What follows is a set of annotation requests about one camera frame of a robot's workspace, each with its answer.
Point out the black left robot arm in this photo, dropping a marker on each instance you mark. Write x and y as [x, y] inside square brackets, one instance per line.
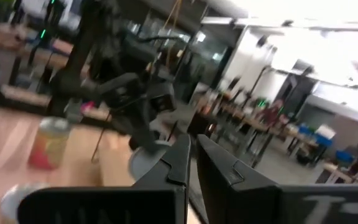
[73, 62]

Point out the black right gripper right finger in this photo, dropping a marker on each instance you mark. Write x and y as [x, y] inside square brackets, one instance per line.
[222, 174]

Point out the pears can green label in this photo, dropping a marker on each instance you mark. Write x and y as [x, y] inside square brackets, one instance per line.
[9, 202]

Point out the spicy black beans can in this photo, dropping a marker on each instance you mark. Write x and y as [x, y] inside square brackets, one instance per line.
[145, 163]

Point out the person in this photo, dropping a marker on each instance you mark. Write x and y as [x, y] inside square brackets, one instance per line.
[270, 113]

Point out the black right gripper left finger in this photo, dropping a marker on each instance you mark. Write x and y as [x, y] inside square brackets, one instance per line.
[166, 174]

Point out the tall corn can red label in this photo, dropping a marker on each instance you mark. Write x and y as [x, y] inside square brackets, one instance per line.
[49, 143]

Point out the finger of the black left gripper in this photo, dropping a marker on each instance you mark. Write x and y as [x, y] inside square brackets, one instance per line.
[132, 143]
[149, 133]

